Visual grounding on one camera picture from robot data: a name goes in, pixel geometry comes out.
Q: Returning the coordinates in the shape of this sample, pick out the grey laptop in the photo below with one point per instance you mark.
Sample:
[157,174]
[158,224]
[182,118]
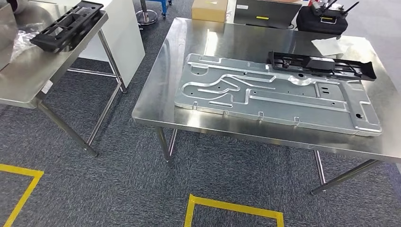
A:
[266,11]

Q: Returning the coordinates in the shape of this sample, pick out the steel workbench table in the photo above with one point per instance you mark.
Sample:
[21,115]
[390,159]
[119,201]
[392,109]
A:
[250,37]

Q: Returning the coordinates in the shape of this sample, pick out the white paper sheet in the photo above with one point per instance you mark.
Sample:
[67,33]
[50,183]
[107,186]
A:
[329,47]

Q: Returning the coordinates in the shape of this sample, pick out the brown cardboard box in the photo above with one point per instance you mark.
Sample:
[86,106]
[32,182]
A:
[210,12]

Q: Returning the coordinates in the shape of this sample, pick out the blue metal cart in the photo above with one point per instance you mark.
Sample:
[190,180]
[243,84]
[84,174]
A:
[164,6]

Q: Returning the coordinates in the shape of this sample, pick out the yellow floor tape square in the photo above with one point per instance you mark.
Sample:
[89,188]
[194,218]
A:
[18,170]
[231,206]

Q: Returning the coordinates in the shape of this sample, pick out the black plastic plate frame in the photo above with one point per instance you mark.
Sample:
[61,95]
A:
[50,42]
[319,64]

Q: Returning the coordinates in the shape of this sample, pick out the stamped sheet metal panel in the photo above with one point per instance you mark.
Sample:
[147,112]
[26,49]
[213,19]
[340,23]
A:
[282,106]

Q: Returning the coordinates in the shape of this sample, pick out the steel side table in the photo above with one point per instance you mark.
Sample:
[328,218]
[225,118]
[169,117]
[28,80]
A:
[31,81]

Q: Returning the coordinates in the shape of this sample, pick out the black carry case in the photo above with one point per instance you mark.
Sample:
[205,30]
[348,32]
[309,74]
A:
[319,26]

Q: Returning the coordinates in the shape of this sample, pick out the chrome stanchion post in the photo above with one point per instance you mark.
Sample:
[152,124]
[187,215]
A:
[147,17]

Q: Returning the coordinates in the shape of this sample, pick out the red drink can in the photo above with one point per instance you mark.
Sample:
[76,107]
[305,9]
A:
[310,2]

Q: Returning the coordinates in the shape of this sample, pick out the clear plastic bag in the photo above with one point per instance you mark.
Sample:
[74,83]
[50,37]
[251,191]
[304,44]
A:
[23,44]

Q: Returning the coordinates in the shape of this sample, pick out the black remote controller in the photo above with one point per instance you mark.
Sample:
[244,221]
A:
[329,11]

